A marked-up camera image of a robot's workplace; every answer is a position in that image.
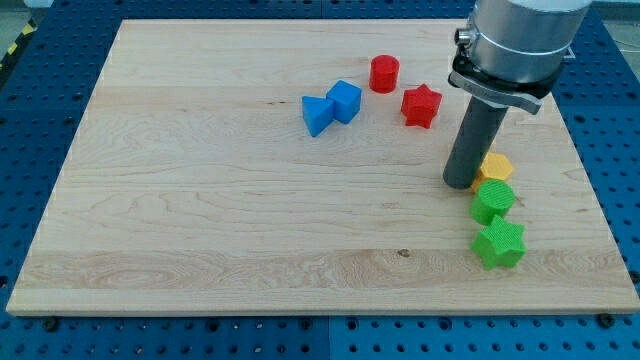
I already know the green star block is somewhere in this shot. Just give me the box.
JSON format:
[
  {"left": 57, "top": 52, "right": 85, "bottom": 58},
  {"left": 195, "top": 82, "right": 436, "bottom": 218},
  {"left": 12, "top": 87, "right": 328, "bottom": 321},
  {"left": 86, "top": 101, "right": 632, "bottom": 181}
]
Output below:
[{"left": 471, "top": 215, "right": 527, "bottom": 270}]

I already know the blue cube block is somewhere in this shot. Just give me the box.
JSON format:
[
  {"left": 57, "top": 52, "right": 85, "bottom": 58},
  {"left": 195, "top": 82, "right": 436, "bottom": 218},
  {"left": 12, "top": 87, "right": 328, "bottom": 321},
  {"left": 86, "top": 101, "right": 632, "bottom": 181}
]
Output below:
[{"left": 326, "top": 80, "right": 362, "bottom": 124}]

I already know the red star block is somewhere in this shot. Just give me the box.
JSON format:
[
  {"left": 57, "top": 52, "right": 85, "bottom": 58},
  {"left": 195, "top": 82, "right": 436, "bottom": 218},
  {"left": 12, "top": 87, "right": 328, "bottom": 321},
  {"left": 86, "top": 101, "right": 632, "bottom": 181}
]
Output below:
[{"left": 401, "top": 84, "right": 443, "bottom": 129}]

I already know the red cylinder block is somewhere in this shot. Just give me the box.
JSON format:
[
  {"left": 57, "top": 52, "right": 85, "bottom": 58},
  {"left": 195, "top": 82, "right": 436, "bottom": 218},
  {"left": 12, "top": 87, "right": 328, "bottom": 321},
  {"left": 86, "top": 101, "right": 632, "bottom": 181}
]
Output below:
[{"left": 369, "top": 54, "right": 400, "bottom": 94}]

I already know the wooden board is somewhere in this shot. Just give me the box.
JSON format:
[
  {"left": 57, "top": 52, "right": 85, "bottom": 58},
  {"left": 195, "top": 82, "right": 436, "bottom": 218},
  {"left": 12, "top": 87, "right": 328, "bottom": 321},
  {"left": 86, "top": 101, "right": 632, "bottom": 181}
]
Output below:
[{"left": 7, "top": 20, "right": 639, "bottom": 316}]

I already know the blue triangle block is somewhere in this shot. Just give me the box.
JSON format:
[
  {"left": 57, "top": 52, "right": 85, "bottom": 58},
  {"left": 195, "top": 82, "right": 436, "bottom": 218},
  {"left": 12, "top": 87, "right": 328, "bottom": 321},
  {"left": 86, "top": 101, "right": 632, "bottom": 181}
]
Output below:
[{"left": 302, "top": 96, "right": 334, "bottom": 137}]

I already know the yellow hexagon block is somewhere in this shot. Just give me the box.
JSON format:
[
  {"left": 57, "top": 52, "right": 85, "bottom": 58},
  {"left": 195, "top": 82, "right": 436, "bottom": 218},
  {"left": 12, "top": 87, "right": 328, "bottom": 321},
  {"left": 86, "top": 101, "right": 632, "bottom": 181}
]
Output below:
[{"left": 471, "top": 152, "right": 514, "bottom": 193}]

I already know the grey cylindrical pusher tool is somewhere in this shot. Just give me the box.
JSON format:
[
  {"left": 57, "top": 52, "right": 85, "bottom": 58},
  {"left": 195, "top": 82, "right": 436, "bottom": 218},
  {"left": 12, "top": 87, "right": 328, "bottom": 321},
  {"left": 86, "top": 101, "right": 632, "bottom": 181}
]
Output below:
[{"left": 443, "top": 97, "right": 508, "bottom": 189}]

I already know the green cylinder block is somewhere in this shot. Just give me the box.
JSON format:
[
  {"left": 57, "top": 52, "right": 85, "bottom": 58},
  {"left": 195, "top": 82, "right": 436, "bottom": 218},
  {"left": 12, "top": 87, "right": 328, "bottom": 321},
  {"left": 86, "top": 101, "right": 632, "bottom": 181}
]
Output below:
[{"left": 470, "top": 180, "right": 515, "bottom": 225}]

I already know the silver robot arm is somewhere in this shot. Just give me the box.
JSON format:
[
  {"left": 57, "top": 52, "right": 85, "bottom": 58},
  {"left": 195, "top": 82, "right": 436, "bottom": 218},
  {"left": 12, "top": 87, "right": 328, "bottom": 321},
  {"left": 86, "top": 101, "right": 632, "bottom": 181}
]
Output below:
[{"left": 449, "top": 0, "right": 591, "bottom": 114}]

